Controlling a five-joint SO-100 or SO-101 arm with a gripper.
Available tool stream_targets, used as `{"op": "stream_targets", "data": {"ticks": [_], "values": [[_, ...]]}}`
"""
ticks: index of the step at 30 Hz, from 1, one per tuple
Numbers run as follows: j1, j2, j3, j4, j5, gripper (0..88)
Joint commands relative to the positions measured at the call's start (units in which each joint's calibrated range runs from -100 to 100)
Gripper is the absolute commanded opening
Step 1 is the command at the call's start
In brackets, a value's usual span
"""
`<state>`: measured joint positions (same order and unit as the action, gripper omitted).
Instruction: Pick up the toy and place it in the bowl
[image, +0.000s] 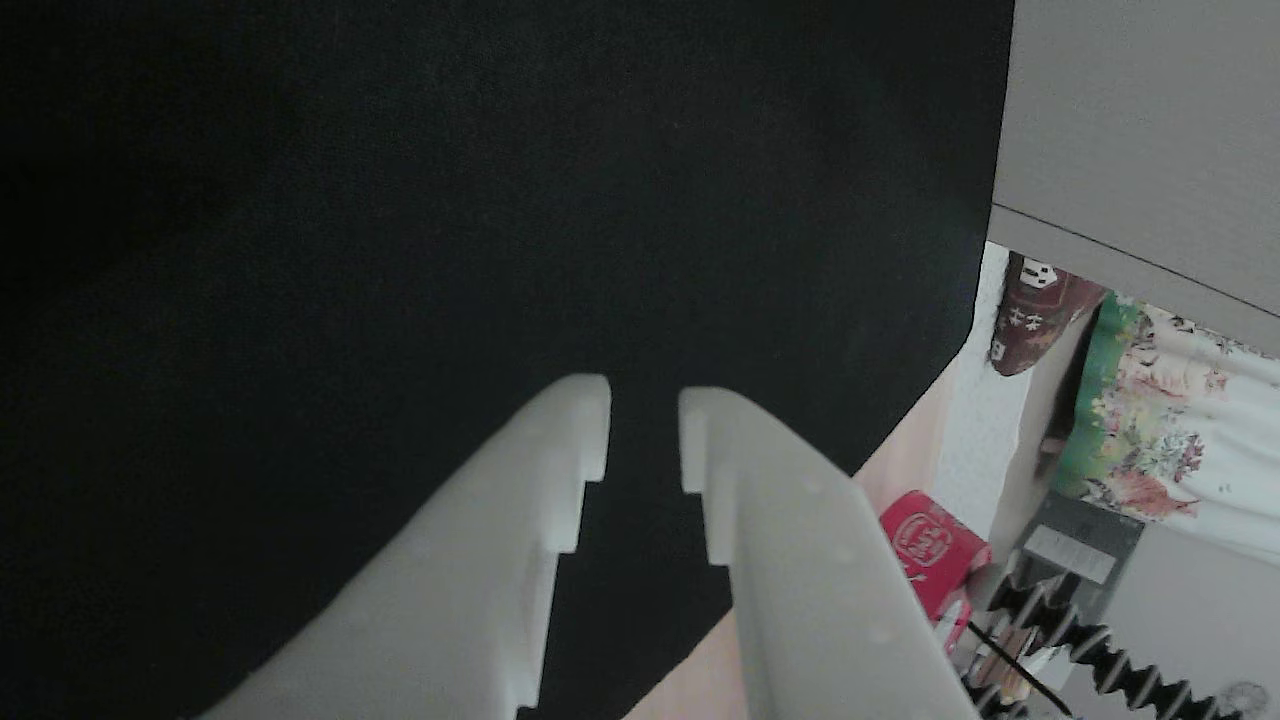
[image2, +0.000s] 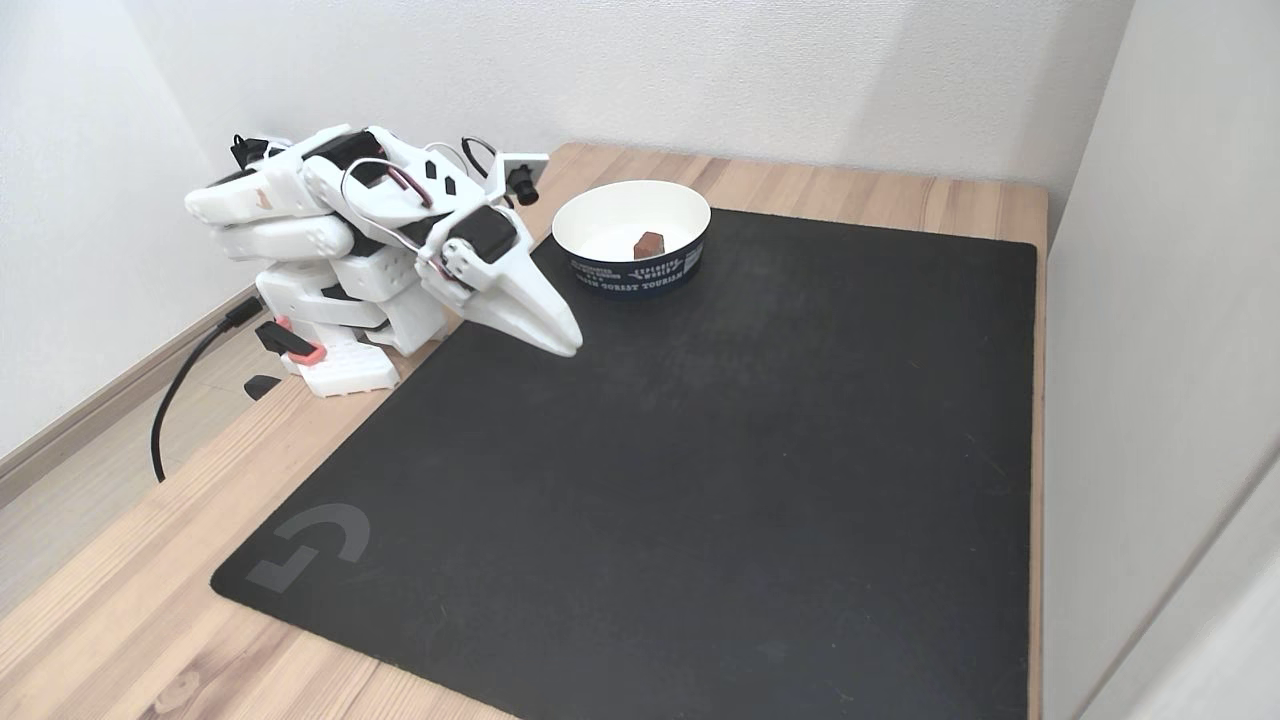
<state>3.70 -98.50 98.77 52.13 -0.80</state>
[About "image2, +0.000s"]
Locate grey cabinet side panel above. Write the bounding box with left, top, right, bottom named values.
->
left=1040, top=0, right=1280, bottom=720

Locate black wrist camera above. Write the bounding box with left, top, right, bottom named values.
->
left=490, top=152, right=551, bottom=208

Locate white and navy bowl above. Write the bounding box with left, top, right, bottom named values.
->
left=552, top=180, right=713, bottom=297

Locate thick black usb cable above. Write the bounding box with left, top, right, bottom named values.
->
left=150, top=297, right=266, bottom=484

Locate black desk mat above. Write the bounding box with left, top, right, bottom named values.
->
left=210, top=210, right=1039, bottom=720

